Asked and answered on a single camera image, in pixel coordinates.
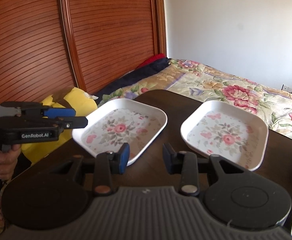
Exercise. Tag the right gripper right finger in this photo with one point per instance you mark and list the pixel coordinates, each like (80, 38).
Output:
(183, 163)

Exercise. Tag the yellow plush toy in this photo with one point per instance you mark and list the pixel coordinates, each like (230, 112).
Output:
(75, 98)

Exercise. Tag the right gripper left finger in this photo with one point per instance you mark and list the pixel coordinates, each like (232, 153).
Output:
(107, 164)

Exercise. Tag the floral white square plate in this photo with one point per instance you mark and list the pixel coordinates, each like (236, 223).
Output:
(219, 128)
(121, 121)

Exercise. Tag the wooden slatted wardrobe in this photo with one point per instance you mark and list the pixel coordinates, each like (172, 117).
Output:
(49, 45)

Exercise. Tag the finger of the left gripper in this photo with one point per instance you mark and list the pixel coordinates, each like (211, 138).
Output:
(59, 112)
(72, 122)

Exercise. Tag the person's left hand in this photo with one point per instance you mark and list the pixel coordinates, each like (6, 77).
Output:
(8, 162)

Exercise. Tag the floral bed quilt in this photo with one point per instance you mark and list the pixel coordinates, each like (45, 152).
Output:
(204, 83)

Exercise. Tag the red cloth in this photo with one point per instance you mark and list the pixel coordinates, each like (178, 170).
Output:
(151, 60)

